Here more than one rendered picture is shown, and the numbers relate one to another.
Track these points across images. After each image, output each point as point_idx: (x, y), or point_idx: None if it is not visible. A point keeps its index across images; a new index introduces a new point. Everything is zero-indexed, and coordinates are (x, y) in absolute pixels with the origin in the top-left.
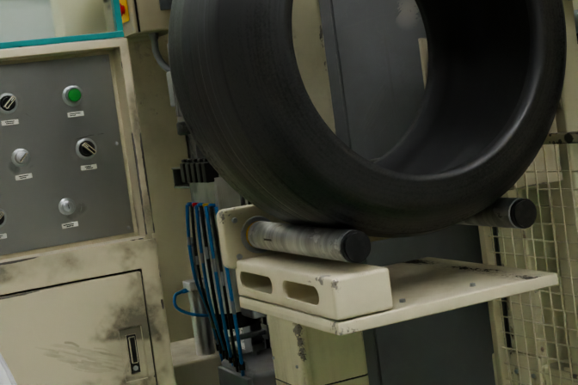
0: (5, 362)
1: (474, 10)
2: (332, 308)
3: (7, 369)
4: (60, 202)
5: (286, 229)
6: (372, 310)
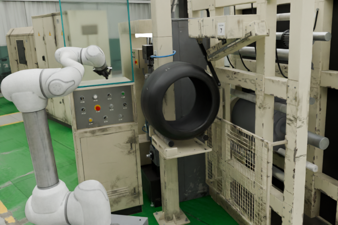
0: (105, 191)
1: (205, 89)
2: (165, 154)
3: (105, 192)
4: (118, 115)
5: (160, 134)
6: (173, 155)
